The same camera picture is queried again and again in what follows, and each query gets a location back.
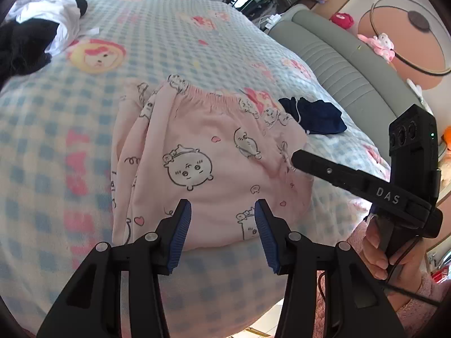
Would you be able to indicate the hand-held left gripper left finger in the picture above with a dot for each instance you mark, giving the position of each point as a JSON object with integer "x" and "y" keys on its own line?
{"x": 181, "y": 232}

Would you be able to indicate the round pink wall panel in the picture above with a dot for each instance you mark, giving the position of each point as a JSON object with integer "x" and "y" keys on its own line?
{"x": 387, "y": 17}

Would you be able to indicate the white paper slip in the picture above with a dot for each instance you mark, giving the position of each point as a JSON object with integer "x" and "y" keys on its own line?
{"x": 92, "y": 32}

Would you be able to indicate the red plush toy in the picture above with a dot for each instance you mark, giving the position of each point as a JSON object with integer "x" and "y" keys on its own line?
{"x": 343, "y": 20}

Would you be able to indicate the person's right forearm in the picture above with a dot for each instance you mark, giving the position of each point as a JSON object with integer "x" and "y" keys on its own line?
{"x": 419, "y": 310}

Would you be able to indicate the navy blue shorts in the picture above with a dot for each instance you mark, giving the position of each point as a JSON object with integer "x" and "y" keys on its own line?
{"x": 324, "y": 116}

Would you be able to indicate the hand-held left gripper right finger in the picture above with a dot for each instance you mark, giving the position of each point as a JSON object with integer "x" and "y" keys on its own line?
{"x": 266, "y": 239}

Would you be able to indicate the white power strip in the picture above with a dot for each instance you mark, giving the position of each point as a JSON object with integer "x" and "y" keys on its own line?
{"x": 273, "y": 21}

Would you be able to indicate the blue checkered printed blanket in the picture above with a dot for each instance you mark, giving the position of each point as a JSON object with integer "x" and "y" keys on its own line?
{"x": 70, "y": 148}

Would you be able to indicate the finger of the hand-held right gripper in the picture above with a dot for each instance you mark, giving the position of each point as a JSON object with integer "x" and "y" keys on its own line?
{"x": 345, "y": 177}

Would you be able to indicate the pile of black white clothes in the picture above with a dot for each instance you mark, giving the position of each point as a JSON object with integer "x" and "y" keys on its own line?
{"x": 60, "y": 17}

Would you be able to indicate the pink cartoon print pajama pants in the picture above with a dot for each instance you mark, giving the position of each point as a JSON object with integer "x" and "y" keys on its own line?
{"x": 211, "y": 148}

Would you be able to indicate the person's right hand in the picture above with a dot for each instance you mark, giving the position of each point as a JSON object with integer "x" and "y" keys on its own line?
{"x": 373, "y": 253}

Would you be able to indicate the person's pink fleece robe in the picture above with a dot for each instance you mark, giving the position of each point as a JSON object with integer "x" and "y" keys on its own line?
{"x": 357, "y": 236}

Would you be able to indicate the small black cloth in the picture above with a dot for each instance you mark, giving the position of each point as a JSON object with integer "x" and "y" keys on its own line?
{"x": 81, "y": 5}

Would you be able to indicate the pink and white plush toy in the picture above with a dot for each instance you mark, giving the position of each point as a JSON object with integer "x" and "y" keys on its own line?
{"x": 382, "y": 44}

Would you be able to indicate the grey upholstered headboard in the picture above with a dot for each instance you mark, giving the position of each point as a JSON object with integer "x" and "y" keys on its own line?
{"x": 334, "y": 67}

